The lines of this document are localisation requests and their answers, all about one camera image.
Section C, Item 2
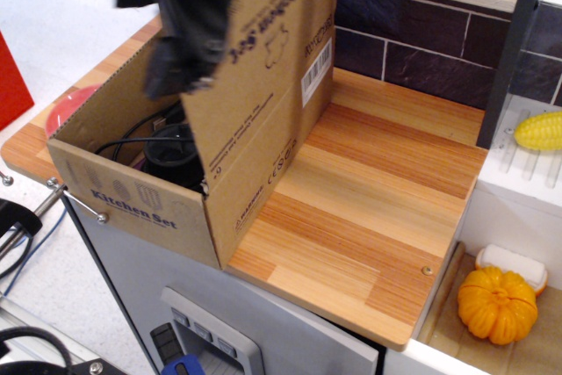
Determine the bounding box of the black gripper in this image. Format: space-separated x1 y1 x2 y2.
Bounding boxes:
116 0 232 99

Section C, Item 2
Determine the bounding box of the brown cardboard box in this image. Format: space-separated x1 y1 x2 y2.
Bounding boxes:
47 0 335 269

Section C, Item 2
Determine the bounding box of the black round speaker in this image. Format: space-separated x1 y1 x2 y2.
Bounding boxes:
142 123 205 193

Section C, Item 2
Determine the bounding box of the red plastic bowl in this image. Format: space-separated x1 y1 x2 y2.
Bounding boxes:
45 83 101 138

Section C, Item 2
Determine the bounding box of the red box at left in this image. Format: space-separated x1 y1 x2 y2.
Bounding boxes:
0 35 34 129

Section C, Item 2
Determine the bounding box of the metal clamp bar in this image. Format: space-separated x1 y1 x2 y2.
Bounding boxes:
1 177 110 259

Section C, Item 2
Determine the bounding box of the toy oven control panel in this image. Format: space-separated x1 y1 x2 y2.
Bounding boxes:
150 286 265 374

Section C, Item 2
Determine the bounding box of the white orange toy piece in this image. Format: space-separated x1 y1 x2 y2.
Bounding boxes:
475 244 548 296

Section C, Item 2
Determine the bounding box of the orange toy pumpkin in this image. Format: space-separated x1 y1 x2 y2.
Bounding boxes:
457 266 538 345

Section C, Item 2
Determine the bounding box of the black usb cable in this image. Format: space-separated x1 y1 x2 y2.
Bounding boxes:
95 100 197 162

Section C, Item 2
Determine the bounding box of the blue cable on floor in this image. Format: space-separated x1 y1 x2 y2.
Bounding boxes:
0 207 68 297

